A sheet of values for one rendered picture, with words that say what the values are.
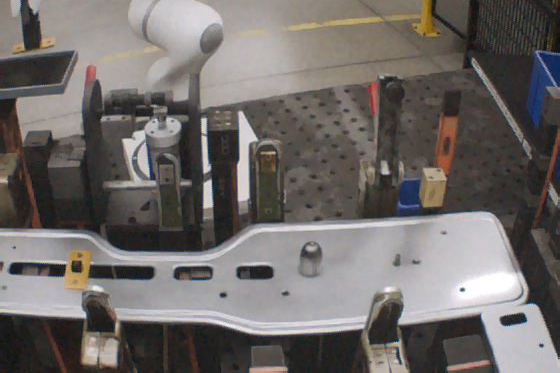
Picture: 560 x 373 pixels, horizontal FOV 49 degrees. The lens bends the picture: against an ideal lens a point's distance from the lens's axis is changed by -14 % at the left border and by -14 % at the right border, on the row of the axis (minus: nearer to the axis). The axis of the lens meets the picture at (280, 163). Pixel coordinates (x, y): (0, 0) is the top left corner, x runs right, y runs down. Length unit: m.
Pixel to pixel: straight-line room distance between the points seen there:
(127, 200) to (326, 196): 0.58
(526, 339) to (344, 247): 0.33
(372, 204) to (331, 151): 0.68
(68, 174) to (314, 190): 0.72
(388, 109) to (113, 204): 0.48
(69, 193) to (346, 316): 0.48
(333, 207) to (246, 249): 0.59
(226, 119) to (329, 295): 0.32
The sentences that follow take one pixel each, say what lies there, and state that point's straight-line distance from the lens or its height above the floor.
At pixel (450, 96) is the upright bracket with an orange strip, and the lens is 1.05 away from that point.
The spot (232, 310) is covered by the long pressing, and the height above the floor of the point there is 1.00.
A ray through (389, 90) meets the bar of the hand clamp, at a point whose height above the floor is 1.21.
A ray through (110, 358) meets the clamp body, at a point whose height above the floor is 1.05.
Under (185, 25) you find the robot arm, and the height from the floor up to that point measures 1.14.
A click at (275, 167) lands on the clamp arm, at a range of 1.05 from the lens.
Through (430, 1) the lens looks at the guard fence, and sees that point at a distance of 4.19.
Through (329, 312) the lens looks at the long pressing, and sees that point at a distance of 0.93.
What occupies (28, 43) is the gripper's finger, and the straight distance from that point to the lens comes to 1.18.
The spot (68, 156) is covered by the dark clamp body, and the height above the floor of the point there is 1.08.
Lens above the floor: 1.68
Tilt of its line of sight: 35 degrees down
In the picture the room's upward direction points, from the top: 1 degrees clockwise
